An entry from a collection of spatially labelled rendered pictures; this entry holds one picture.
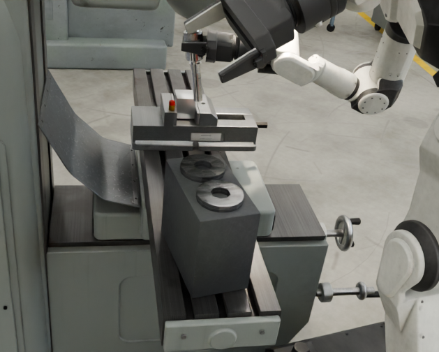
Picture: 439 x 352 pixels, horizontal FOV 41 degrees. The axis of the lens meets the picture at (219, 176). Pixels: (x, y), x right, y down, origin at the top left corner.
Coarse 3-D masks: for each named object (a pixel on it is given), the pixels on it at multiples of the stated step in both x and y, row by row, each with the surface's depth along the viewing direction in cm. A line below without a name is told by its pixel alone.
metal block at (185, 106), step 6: (174, 90) 162; (180, 90) 162; (186, 90) 162; (192, 90) 162; (174, 96) 162; (180, 96) 158; (186, 96) 159; (192, 96) 159; (180, 102) 158; (186, 102) 158; (192, 102) 158; (180, 108) 159; (186, 108) 159; (192, 108) 159; (180, 114) 160; (186, 114) 160; (192, 114) 160
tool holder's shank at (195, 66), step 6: (192, 66) 146; (198, 66) 146; (192, 72) 147; (198, 72) 147; (192, 78) 148; (198, 78) 148; (192, 84) 150; (198, 84) 149; (198, 90) 150; (198, 96) 150
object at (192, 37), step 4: (184, 32) 142; (200, 32) 142; (184, 36) 143; (188, 36) 142; (192, 36) 141; (196, 36) 142; (200, 36) 142; (184, 40) 143; (188, 40) 142; (192, 40) 142; (196, 40) 142; (200, 40) 143; (188, 52) 144; (188, 56) 144; (192, 56) 144; (196, 56) 144; (200, 56) 144
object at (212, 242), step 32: (192, 160) 118; (192, 192) 110; (224, 192) 111; (192, 224) 107; (224, 224) 105; (256, 224) 108; (192, 256) 109; (224, 256) 109; (192, 288) 111; (224, 288) 114
